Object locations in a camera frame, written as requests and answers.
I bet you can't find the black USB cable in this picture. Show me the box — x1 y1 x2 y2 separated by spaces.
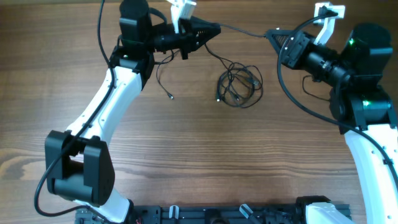
215 62 264 109
155 22 268 100

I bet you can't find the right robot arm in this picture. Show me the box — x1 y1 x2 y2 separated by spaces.
266 23 397 223

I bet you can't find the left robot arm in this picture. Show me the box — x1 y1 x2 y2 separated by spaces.
39 1 221 223

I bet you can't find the right camera black cable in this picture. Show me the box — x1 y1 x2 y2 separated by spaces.
275 11 398 187

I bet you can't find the camera black cable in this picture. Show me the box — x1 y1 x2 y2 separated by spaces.
33 0 116 218
275 11 398 187

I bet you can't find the left camera black cable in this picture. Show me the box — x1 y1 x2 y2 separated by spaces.
33 0 116 218

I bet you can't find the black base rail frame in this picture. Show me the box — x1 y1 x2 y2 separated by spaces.
74 203 352 224

